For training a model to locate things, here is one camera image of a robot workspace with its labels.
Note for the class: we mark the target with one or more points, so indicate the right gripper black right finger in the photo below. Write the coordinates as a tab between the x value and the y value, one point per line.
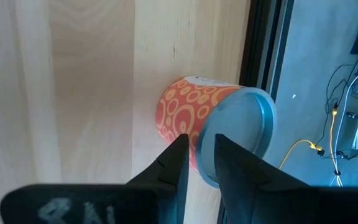
291	205

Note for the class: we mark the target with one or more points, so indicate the black aluminium table frame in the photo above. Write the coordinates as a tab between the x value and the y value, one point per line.
253	37

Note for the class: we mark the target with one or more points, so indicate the orange can with yellow circles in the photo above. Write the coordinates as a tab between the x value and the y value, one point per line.
182	105

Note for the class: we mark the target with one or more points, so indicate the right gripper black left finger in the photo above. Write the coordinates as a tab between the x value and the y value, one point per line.
104	205

